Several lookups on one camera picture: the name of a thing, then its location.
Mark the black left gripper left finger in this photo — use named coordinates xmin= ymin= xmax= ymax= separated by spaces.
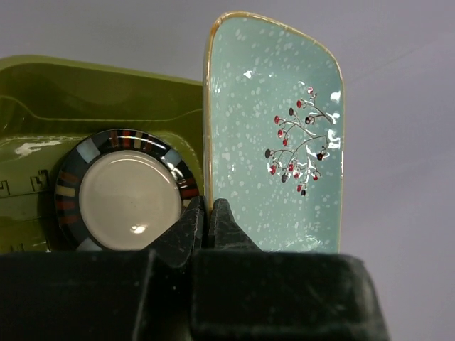
xmin=1 ymin=197 xmax=205 ymax=340

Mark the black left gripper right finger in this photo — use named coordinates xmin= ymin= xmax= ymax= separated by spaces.
xmin=190 ymin=199 xmax=390 ymax=340

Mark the striped dark rim plate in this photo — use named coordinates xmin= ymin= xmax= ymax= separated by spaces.
xmin=54 ymin=129 xmax=200 ymax=251

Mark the pale blue rectangular plate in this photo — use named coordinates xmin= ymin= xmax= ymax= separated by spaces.
xmin=203 ymin=11 xmax=345 ymax=253

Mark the olive green plastic bin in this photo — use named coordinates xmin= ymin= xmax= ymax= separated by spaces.
xmin=1 ymin=55 xmax=203 ymax=254

